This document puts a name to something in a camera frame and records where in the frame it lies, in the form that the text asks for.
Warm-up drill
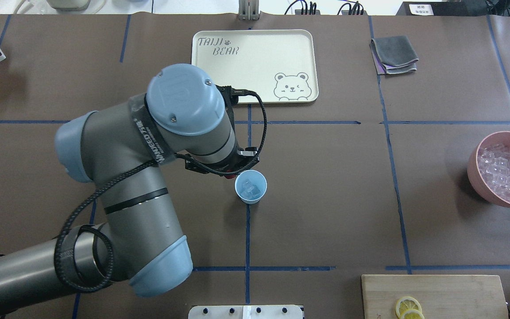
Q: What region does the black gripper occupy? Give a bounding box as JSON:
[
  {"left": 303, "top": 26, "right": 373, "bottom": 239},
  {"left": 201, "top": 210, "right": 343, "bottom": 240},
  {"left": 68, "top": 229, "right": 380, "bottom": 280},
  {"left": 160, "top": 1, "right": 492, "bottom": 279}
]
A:
[{"left": 184, "top": 147, "right": 259, "bottom": 176}]

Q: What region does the clear ice cube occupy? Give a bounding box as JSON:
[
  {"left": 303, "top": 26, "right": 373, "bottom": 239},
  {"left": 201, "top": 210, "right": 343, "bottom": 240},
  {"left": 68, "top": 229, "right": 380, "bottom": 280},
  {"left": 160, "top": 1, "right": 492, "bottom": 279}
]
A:
[{"left": 239, "top": 179, "right": 261, "bottom": 201}]

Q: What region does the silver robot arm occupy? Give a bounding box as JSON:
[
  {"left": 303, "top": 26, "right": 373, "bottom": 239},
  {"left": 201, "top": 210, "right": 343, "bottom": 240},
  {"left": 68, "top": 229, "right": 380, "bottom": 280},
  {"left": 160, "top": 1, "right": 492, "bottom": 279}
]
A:
[{"left": 0, "top": 63, "right": 264, "bottom": 318}]

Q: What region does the light blue plastic cup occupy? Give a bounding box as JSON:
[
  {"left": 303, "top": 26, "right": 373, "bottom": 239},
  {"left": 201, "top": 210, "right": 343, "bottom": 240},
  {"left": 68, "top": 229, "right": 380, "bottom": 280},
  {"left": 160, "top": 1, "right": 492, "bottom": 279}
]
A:
[{"left": 235, "top": 170, "right": 267, "bottom": 205}]

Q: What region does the pink bowl of ice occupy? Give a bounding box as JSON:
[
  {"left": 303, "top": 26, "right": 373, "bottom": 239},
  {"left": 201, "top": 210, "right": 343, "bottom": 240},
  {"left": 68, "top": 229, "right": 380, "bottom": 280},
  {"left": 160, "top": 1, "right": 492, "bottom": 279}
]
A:
[{"left": 467, "top": 131, "right": 510, "bottom": 208}]

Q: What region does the cream bear serving tray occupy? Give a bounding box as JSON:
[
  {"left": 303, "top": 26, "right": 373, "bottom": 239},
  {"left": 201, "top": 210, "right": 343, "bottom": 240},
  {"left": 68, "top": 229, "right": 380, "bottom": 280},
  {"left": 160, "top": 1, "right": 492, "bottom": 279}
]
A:
[{"left": 191, "top": 30, "right": 319, "bottom": 104}]

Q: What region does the folded grey cloth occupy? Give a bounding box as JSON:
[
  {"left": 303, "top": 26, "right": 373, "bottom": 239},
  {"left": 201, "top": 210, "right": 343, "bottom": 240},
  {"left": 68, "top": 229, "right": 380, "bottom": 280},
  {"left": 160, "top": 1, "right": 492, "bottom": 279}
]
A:
[{"left": 370, "top": 35, "right": 419, "bottom": 75}]

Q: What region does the row of lemon slices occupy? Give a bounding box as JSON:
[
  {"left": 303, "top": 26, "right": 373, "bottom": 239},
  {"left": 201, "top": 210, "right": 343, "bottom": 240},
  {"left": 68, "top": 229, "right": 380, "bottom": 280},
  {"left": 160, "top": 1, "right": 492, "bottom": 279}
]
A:
[{"left": 395, "top": 296, "right": 425, "bottom": 319}]

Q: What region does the wooden cutting board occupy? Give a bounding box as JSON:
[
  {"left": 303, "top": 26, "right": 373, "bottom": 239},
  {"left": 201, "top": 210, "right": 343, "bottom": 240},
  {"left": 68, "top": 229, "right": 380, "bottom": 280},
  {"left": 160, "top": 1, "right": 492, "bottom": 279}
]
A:
[{"left": 361, "top": 274, "right": 508, "bottom": 319}]

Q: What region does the black power strip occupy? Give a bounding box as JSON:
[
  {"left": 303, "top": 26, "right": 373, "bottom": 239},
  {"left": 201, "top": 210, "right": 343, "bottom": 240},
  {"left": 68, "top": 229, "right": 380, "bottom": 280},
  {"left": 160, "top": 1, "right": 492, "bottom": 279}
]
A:
[{"left": 395, "top": 0, "right": 488, "bottom": 16}]

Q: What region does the aluminium frame post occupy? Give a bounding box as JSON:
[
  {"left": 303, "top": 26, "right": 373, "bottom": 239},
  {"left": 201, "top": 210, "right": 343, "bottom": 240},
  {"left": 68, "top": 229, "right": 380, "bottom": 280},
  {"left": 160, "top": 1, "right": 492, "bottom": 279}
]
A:
[{"left": 238, "top": 0, "right": 260, "bottom": 21}]

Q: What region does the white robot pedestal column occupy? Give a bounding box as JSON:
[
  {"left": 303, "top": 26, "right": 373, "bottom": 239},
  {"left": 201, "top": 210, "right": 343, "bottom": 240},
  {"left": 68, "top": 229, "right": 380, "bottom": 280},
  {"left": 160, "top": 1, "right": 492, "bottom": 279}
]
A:
[{"left": 188, "top": 304, "right": 305, "bottom": 319}]

